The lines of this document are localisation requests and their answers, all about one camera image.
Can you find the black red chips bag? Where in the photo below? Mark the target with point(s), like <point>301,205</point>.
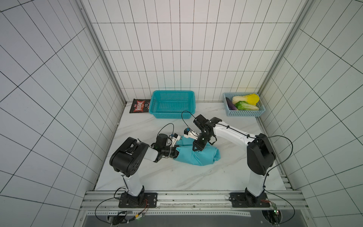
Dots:
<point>140,106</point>

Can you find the light blue plastic basket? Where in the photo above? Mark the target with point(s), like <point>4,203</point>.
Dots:
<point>242,113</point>

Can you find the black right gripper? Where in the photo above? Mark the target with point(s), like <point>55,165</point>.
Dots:
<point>201,140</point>

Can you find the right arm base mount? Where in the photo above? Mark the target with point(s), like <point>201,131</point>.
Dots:
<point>248,200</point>

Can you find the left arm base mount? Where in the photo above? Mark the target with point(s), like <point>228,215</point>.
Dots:
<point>148,200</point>

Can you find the teal long pants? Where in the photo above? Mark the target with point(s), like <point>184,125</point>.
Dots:
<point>208,156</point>

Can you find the green napa cabbage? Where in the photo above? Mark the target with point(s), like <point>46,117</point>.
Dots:
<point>245,106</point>

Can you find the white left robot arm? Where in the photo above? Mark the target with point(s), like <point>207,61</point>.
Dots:
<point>128,158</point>

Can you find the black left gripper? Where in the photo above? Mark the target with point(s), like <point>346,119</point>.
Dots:
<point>175,152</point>

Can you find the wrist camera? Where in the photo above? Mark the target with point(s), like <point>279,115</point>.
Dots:
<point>174,138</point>
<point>189,133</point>

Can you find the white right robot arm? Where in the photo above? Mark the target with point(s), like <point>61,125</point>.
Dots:
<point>260,154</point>

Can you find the purple eggplant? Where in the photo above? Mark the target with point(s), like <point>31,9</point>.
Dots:
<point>230,105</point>

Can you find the teal plastic basket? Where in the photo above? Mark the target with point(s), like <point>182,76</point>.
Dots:
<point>172,104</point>

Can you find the aluminium front rail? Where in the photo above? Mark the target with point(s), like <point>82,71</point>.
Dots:
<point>194,208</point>

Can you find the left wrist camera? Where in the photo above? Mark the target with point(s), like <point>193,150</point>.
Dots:
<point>174,138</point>

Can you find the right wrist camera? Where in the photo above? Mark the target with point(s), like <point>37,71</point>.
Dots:
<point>189,133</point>

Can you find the yellow napa cabbage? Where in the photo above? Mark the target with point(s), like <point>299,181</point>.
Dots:
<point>251,99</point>

